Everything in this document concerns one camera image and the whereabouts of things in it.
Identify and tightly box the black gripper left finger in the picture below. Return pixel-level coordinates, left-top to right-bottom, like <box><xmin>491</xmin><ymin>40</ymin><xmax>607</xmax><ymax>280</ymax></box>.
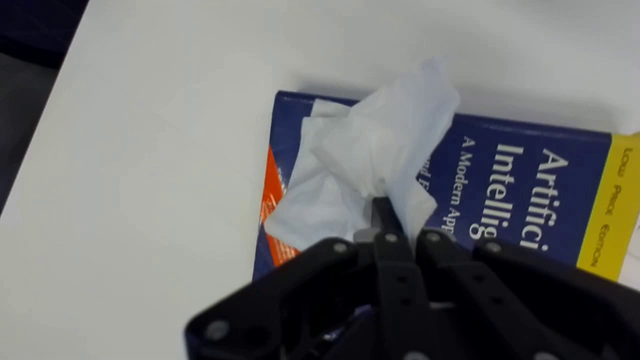
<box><xmin>373</xmin><ymin>199</ymin><xmax>441</xmax><ymax>360</ymax></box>

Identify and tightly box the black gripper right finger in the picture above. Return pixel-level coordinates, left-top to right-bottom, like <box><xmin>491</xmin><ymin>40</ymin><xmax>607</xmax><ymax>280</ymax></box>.
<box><xmin>417</xmin><ymin>230</ymin><xmax>599</xmax><ymax>360</ymax></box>

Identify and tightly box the white tissue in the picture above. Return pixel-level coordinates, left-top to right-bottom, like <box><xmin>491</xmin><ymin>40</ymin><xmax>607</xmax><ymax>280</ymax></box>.
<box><xmin>265</xmin><ymin>59</ymin><xmax>460</xmax><ymax>250</ymax></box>

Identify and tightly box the blue textbook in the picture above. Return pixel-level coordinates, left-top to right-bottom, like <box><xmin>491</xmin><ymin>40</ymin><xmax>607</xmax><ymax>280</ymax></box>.
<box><xmin>250</xmin><ymin>91</ymin><xmax>640</xmax><ymax>285</ymax></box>

